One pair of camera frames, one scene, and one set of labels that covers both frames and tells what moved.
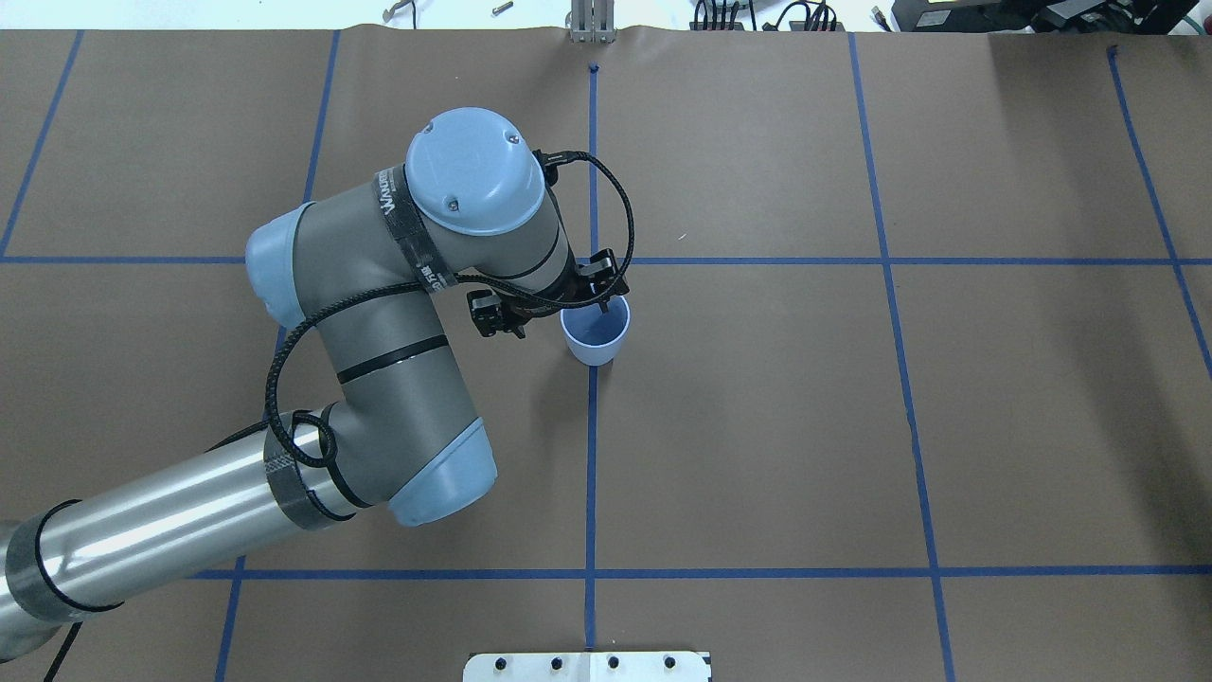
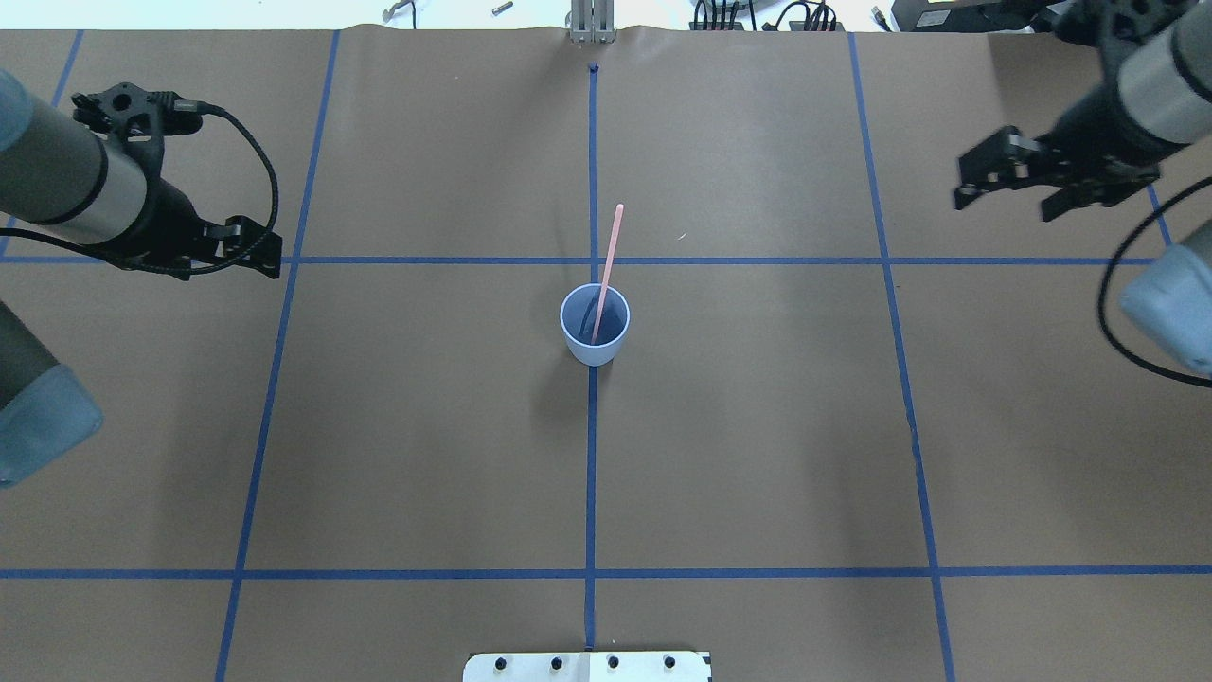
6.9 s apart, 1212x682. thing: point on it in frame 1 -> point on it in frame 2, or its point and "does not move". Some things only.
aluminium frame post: [593, 22] does not move
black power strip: [722, 16] does not move
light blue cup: [594, 337] does not move
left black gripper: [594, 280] -> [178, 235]
